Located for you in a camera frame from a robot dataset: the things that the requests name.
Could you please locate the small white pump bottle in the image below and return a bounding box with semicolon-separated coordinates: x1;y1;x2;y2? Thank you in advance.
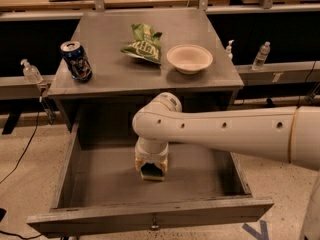
225;40;234;60

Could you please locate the metal drawer knob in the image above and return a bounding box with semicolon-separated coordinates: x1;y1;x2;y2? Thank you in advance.
150;215;160;231

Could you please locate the blue soda can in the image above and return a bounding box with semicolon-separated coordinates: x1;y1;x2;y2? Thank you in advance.
60;41;92;82

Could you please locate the black floor cable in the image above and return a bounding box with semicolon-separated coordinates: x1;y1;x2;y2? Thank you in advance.
0;112;42;240

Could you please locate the clear sanitizer pump bottle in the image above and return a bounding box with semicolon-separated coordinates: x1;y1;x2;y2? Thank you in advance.
21;59;43;84

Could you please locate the grey open top drawer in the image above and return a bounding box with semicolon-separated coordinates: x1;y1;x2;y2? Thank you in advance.
27;98;275;239

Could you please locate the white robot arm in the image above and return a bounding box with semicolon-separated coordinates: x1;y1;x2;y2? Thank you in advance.
132;92;320;172

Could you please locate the white paper bowl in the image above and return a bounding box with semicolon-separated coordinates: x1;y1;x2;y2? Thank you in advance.
166;44;213;75

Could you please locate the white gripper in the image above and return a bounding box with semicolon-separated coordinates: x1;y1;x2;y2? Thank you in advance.
135;138;169;180

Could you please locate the grey cabinet counter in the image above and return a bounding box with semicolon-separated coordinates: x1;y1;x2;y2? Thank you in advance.
48;8;245;132

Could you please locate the green yellow sponge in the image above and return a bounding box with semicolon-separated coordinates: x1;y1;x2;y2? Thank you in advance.
140;163;164;181

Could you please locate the green chip bag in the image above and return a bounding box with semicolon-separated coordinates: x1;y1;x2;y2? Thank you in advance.
121;23;162;65

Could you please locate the grey metal rail bench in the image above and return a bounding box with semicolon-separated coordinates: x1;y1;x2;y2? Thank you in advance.
0;75;57;135

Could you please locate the clear plastic water bottle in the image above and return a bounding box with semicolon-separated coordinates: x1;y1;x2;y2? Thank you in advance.
252;41;270;71

